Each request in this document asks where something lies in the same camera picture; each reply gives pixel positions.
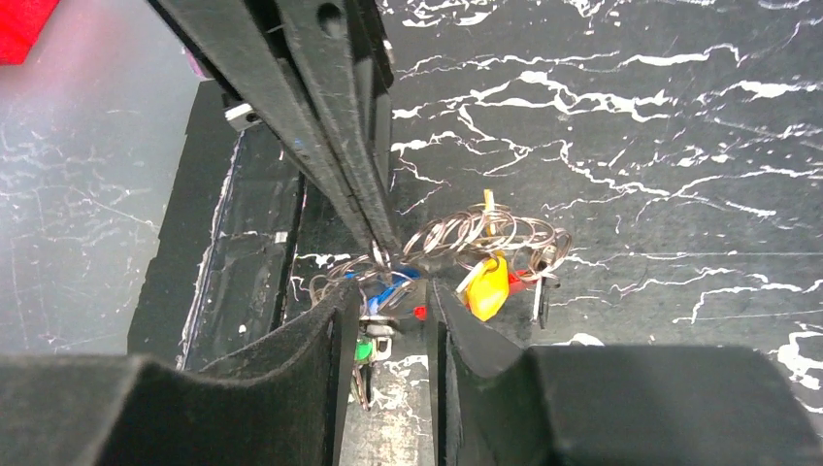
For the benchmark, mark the keyring with coloured key tags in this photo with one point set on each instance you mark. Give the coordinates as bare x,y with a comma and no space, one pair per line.
494,253

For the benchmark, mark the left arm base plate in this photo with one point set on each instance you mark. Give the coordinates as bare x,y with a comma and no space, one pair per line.
239,114

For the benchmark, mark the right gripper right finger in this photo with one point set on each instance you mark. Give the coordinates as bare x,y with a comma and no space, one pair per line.
496,403

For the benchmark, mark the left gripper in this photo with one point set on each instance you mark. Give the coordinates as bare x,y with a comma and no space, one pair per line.
318,74

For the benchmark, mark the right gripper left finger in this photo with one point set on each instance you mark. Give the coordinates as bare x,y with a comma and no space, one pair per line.
278,401

